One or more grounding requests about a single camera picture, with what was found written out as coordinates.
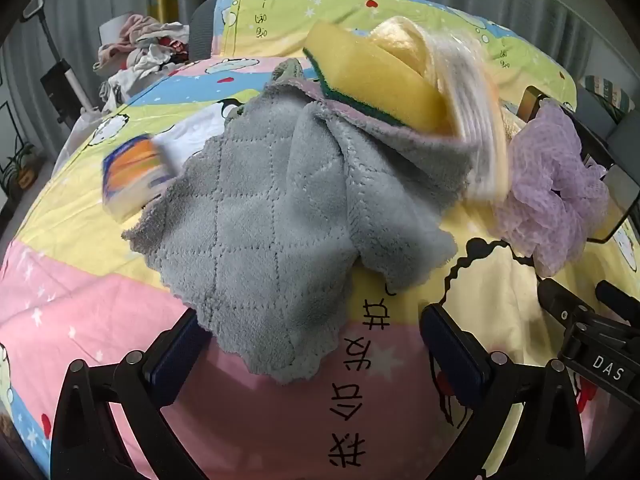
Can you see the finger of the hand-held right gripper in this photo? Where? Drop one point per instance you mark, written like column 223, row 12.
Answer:
column 620, row 296
column 562, row 302

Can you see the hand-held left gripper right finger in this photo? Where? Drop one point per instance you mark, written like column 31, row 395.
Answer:
column 452, row 355

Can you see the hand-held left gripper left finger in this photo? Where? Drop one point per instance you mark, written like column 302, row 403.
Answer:
column 175, row 360

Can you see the black cardboard box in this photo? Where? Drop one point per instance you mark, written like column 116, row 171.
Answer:
column 622, row 200

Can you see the purple mesh bath loofah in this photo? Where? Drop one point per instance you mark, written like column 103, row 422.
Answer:
column 545, row 185

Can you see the grey quilted microfiber cloth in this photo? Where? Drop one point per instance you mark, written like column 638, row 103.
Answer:
column 265, row 220

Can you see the cream fluffy towel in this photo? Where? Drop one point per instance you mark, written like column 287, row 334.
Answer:
column 475, row 110

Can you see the yellow sponge with green scrubber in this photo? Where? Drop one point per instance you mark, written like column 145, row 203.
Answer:
column 370, row 70

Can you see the colourful cartoon printed blanket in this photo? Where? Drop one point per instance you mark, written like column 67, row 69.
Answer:
column 75, row 285

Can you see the blue orange tissue pack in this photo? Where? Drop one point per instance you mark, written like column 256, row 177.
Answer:
column 132, row 170

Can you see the striped green cushion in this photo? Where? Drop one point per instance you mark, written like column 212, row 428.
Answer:
column 605, row 92

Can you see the potted plant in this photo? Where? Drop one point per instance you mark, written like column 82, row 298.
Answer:
column 22, row 170

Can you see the white plastic bag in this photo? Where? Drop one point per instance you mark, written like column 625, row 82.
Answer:
column 82, row 127

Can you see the purple microfiber cloth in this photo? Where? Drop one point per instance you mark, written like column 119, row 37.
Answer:
column 332, row 105

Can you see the grey curtain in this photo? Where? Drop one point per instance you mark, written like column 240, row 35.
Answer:
column 560, row 5

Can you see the upright vacuum cleaner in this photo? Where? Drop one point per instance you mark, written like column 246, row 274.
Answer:
column 60, row 80

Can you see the pile of clothes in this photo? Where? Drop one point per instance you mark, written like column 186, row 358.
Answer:
column 145, row 50

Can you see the grey office chair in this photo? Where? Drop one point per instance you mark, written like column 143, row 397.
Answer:
column 202, row 30

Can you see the white paper bag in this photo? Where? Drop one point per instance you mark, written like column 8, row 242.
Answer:
column 114, row 27

